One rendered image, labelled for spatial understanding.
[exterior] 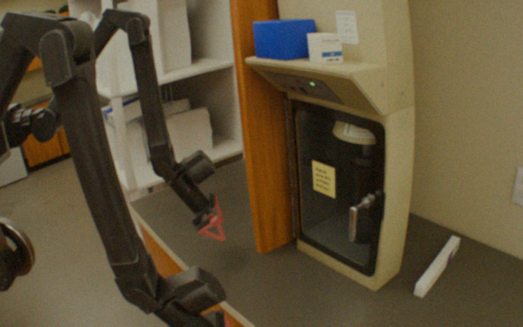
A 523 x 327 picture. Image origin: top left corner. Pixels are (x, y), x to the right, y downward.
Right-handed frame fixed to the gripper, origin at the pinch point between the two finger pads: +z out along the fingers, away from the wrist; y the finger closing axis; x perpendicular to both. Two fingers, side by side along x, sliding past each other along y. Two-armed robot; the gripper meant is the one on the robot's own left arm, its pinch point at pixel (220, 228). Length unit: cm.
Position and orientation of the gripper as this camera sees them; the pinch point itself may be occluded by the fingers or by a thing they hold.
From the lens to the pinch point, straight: 113.9
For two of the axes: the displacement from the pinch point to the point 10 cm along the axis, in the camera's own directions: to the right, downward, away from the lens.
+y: -1.1, -3.8, 9.2
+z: 5.7, 7.3, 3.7
